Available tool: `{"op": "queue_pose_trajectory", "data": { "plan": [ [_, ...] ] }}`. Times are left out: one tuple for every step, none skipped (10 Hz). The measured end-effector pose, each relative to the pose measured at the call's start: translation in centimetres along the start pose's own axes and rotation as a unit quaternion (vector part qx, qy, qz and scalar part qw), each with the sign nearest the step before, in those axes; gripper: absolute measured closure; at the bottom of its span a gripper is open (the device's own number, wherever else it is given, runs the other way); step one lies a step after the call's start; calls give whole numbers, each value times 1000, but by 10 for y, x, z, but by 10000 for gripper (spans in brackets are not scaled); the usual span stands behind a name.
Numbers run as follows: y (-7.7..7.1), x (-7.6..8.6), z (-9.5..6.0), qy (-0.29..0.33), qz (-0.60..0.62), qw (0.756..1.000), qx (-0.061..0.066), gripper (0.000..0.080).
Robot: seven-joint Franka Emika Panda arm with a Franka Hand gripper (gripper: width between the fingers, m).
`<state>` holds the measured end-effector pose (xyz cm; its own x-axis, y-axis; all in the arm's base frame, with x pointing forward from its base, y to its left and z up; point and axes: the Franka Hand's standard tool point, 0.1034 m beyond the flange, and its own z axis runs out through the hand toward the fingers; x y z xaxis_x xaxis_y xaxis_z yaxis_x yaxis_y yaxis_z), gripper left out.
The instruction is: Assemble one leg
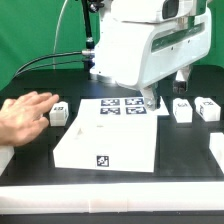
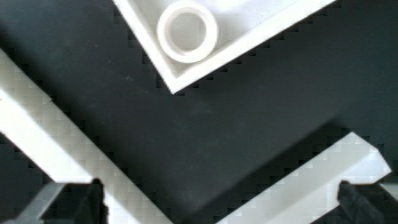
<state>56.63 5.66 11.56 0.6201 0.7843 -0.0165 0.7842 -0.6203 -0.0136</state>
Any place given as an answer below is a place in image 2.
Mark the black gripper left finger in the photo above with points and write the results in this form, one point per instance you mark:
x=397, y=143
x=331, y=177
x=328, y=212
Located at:
x=67, y=204

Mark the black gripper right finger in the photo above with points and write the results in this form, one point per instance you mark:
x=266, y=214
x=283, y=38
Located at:
x=369, y=205

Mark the white square tabletop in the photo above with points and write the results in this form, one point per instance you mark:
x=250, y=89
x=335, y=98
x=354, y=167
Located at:
x=198, y=32

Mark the white right obstacle wall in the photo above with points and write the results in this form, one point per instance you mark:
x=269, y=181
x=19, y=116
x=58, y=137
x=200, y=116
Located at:
x=301, y=198

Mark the white obstacle wall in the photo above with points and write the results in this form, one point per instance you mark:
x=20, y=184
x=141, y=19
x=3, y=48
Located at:
x=301, y=198
x=61, y=150

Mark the white front obstacle wall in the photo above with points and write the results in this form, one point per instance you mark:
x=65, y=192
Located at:
x=61, y=150

